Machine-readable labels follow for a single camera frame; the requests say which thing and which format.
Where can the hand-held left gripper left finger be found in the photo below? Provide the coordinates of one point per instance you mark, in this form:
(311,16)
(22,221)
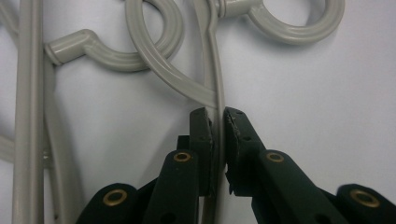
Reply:
(199,149)

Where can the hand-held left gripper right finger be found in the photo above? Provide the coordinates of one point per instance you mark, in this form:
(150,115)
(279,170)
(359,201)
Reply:
(249,161)

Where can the white table cover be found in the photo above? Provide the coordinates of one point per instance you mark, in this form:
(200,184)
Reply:
(311,109)

